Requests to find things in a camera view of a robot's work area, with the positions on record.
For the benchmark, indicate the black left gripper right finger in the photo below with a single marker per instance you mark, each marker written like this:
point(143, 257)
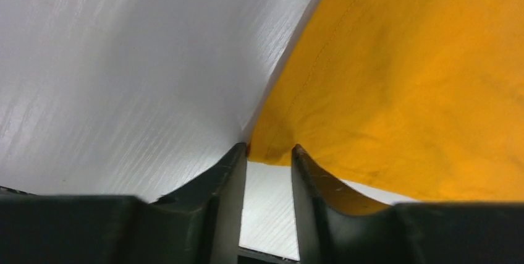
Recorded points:
point(337, 224)

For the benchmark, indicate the yellow t shirt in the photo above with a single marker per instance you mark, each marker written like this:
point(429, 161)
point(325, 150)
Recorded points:
point(422, 98)

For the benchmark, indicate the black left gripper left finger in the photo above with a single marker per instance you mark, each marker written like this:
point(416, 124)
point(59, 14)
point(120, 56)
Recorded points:
point(197, 223)

